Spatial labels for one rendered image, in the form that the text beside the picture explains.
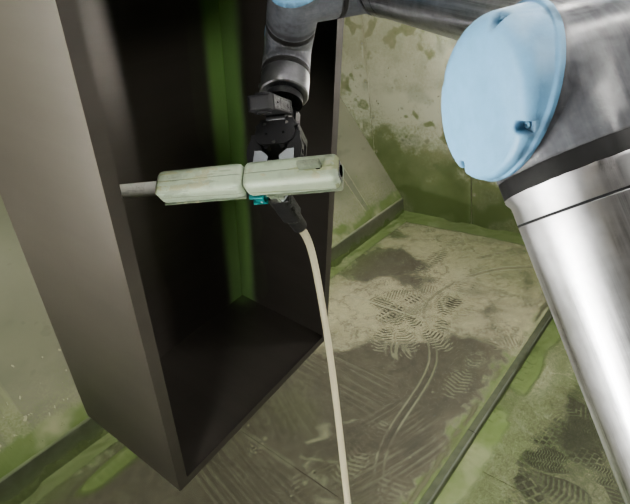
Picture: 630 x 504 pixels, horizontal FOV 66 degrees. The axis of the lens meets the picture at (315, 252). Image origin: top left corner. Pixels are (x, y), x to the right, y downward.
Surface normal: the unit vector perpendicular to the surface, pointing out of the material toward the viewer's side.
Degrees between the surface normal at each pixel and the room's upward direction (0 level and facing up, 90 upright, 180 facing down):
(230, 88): 90
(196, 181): 40
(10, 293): 57
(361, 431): 0
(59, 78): 90
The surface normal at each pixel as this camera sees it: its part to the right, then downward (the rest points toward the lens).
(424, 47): -0.65, 0.44
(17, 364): 0.55, -0.29
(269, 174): -0.25, -0.35
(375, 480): -0.15, -0.87
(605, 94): -0.08, -0.08
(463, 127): -0.96, 0.16
